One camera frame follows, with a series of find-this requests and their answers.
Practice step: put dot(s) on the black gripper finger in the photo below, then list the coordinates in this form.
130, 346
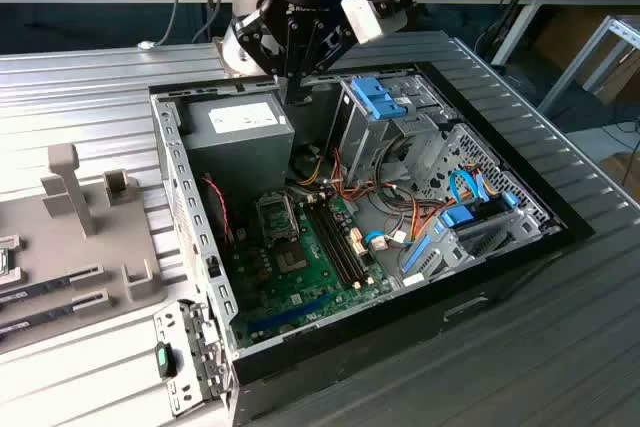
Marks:
255, 34
332, 44

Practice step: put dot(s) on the CPU with silver top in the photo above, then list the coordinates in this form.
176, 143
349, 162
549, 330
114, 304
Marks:
3, 263

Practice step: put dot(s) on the CPU socket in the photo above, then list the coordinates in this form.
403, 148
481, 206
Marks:
291, 259

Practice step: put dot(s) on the large blue disk carrier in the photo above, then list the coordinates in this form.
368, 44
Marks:
375, 97

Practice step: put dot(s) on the grey power supply unit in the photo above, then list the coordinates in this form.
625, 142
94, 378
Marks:
235, 157

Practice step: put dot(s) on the grey metal drive cage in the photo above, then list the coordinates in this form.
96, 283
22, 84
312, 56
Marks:
422, 147

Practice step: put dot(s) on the black RAM slot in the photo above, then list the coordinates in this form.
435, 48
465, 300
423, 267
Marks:
344, 246
331, 247

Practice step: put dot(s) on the blue plastic card latch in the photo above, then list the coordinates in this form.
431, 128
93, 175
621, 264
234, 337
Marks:
417, 254

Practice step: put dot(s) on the green motherboard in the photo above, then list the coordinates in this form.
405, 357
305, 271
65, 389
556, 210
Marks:
330, 279

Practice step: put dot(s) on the small blue clip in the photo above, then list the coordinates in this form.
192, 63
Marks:
511, 199

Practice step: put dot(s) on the grey metal disk bay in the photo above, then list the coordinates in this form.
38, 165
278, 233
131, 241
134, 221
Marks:
452, 259

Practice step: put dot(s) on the white paper label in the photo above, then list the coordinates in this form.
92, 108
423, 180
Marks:
414, 281

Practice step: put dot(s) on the blue expansion slot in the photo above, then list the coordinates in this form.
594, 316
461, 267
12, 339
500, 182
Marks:
290, 314

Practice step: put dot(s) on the grey parts rack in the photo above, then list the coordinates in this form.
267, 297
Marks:
75, 247

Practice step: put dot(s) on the brown cardboard sheet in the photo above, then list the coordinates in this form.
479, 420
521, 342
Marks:
620, 77

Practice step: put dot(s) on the black open PC case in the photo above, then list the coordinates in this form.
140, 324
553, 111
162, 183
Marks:
350, 347

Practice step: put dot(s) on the brown cardboard carton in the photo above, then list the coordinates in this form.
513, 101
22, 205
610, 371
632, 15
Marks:
622, 172

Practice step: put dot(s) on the dark RAM stick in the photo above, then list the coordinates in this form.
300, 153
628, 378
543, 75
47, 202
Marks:
40, 288
40, 318

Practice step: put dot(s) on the black latch teal button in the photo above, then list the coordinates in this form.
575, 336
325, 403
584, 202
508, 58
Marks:
165, 359

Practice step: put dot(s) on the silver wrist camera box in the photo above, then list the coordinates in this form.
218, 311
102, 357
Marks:
362, 17

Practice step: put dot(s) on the aluminium profile frame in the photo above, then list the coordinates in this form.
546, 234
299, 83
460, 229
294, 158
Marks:
575, 67

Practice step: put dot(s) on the silver rear slot bracket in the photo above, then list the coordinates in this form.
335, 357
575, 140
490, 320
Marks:
170, 322

